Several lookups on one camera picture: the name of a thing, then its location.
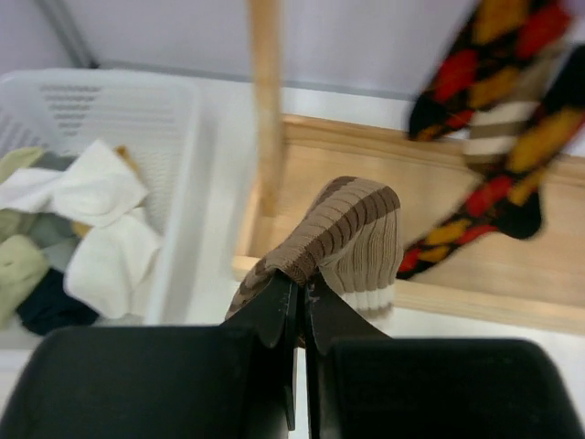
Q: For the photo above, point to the dark navy sock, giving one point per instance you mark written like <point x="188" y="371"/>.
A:
<point x="48" y="307"/>

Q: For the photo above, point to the grey sock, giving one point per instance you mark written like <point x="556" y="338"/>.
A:
<point x="52" y="234"/>

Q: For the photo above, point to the red black argyle sock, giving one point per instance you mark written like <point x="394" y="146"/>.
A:
<point x="499" y="43"/>

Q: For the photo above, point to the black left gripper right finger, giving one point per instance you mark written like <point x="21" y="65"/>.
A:
<point x="362" y="383"/>

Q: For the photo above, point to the white sock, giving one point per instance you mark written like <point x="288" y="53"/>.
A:
<point x="112" y="269"/>
<point x="97" y="189"/>

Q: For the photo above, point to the pale green sock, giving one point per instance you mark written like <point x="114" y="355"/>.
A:
<point x="23" y="264"/>

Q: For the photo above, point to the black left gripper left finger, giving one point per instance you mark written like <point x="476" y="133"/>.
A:
<point x="234" y="380"/>

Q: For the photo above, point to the brown striped sock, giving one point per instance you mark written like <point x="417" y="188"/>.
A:
<point x="351" y="235"/>
<point x="492" y="132"/>

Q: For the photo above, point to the white plastic basket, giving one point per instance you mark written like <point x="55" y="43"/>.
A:
<point x="162" y="121"/>

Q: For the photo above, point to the wooden hanger rack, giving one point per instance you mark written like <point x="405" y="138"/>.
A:
<point x="537" y="282"/>

